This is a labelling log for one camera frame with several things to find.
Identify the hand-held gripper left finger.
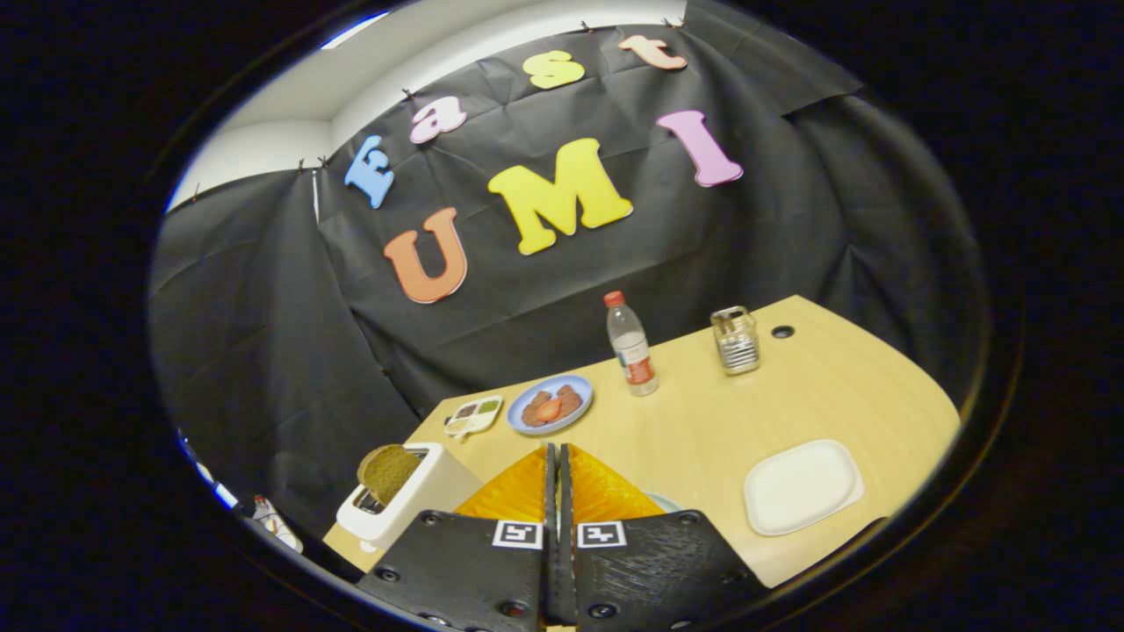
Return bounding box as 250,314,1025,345
356,443,560,632

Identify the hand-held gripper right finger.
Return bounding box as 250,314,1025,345
559,443,774,632

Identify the brown bread slice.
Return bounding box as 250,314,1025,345
357,444,422,507

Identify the white toaster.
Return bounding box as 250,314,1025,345
336,442,484,552

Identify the blue plate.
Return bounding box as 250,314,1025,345
507,375,594,437

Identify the small white condiment tray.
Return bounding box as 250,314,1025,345
443,395,504,438

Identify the white rectangular plate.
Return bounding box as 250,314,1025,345
743,439,866,537

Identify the white and red object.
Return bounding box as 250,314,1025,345
253,494,305,555

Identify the clear plastic water bottle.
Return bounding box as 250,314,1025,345
603,291,659,398

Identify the metal mesh utensil holder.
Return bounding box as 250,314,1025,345
710,305,761,377

